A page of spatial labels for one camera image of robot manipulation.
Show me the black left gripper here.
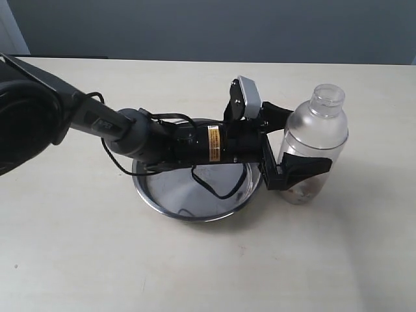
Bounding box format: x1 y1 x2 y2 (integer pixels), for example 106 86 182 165
203 101 332 190

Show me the clear plastic shaker bottle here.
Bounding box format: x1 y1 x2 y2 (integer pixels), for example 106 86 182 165
278 83 350 206

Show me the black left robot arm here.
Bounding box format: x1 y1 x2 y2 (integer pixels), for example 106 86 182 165
1 54 332 190

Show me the round steel tray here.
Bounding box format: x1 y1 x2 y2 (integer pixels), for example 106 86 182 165
131 115 265 223

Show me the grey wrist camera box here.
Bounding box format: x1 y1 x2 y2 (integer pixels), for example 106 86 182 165
237 75 263 119

